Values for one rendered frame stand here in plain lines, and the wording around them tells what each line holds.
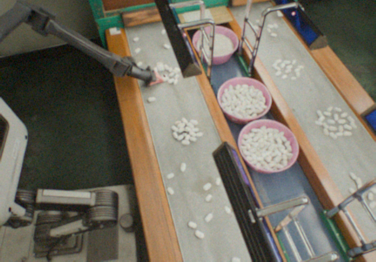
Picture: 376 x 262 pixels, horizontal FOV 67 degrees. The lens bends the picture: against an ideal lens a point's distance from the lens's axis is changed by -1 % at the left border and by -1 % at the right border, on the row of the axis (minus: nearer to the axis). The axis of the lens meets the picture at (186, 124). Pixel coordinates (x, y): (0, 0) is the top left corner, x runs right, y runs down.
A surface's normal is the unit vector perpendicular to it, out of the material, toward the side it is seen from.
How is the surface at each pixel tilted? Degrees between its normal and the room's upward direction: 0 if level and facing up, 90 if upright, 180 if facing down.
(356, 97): 0
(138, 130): 0
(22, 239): 0
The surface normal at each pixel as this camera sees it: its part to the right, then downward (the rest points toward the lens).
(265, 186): -0.02, -0.55
